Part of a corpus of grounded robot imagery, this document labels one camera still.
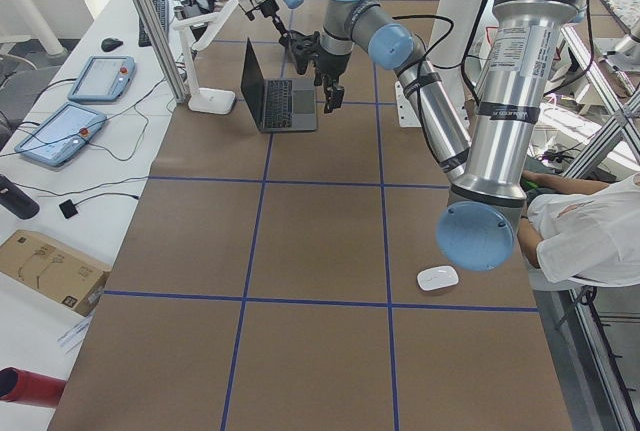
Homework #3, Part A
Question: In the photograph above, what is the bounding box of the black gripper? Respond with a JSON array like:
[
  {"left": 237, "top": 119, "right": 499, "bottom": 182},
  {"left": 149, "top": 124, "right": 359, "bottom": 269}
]
[
  {"left": 258, "top": 0, "right": 288, "bottom": 39},
  {"left": 314, "top": 48, "right": 351, "bottom": 114}
]

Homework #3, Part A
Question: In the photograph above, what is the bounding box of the near blue teach pendant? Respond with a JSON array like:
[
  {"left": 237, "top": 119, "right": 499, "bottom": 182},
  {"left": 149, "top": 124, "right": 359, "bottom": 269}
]
[{"left": 14, "top": 102, "right": 107, "bottom": 168}]

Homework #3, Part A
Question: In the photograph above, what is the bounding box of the white computer mouse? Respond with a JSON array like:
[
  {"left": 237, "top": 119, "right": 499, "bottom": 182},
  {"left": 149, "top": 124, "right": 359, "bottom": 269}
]
[{"left": 416, "top": 265, "right": 459, "bottom": 292}]

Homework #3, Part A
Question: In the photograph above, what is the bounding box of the black keyboard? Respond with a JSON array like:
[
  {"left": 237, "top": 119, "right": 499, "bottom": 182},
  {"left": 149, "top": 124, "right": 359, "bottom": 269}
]
[{"left": 137, "top": 0, "right": 171, "bottom": 48}]

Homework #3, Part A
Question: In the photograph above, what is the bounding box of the person in white shirt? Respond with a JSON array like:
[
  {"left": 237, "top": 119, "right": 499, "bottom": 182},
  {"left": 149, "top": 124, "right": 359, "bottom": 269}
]
[{"left": 517, "top": 171, "right": 639, "bottom": 291}]

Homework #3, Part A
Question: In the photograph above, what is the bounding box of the red cylinder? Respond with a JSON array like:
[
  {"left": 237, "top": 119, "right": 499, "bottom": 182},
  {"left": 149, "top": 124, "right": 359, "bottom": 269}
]
[{"left": 1, "top": 367, "right": 67, "bottom": 408}]

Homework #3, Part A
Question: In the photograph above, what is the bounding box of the black water bottle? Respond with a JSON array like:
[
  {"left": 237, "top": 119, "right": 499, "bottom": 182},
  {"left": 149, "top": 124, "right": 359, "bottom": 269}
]
[{"left": 0, "top": 175, "right": 40, "bottom": 220}]

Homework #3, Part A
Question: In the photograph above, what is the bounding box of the far blue teach pendant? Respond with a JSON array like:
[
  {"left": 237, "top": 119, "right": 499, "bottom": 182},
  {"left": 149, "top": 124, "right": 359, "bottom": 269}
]
[{"left": 67, "top": 56, "right": 136, "bottom": 104}]

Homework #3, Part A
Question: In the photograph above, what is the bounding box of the black computer mouse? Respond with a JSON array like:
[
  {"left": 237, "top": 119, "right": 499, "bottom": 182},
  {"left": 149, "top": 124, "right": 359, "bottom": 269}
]
[{"left": 101, "top": 38, "right": 123, "bottom": 52}]

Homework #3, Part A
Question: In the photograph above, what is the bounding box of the aluminium frame post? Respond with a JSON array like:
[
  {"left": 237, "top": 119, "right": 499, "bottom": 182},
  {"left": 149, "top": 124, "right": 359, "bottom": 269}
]
[{"left": 132, "top": 0, "right": 187, "bottom": 104}]

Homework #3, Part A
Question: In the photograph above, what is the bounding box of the grey laptop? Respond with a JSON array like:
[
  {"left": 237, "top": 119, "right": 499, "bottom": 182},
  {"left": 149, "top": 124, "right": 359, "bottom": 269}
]
[{"left": 241, "top": 39, "right": 318, "bottom": 133}]

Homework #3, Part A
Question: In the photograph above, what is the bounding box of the white desk lamp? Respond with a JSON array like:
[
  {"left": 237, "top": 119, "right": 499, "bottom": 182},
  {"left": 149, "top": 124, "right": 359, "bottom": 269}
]
[{"left": 172, "top": 0, "right": 240, "bottom": 114}]

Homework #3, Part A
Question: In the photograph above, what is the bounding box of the small black square device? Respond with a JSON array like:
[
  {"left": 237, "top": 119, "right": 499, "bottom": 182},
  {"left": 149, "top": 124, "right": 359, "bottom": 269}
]
[{"left": 59, "top": 199, "right": 79, "bottom": 219}]

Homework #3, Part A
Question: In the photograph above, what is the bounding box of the brown cardboard box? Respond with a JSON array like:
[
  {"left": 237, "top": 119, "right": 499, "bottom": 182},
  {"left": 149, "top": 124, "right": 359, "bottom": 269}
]
[{"left": 1, "top": 230, "right": 111, "bottom": 316}]

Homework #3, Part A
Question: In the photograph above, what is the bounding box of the blue teach pendant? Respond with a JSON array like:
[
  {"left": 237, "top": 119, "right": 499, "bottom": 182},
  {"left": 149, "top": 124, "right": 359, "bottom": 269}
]
[
  {"left": 14, "top": 102, "right": 107, "bottom": 168},
  {"left": 67, "top": 56, "right": 136, "bottom": 104}
]

